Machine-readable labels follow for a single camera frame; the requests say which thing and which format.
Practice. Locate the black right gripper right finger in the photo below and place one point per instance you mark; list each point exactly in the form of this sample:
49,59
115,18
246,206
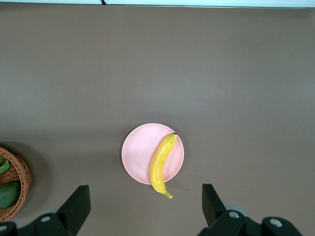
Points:
219,218

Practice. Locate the pink plate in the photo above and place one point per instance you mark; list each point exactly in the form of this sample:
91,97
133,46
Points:
139,152

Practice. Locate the green avocado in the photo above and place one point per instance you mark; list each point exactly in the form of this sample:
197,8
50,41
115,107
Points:
8,195

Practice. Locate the brown table cover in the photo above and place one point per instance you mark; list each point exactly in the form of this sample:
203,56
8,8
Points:
157,73

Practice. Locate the brown wicker basket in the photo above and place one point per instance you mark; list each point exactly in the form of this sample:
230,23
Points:
23,177

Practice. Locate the white table edge rail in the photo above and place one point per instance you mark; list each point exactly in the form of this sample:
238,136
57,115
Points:
197,2

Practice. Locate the yellow banana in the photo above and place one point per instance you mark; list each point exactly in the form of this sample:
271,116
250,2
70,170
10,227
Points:
158,167

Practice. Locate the small green banana bunch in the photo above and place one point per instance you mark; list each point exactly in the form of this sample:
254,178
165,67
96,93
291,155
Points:
4,167

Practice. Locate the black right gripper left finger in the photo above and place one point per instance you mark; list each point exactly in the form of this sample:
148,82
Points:
71,211

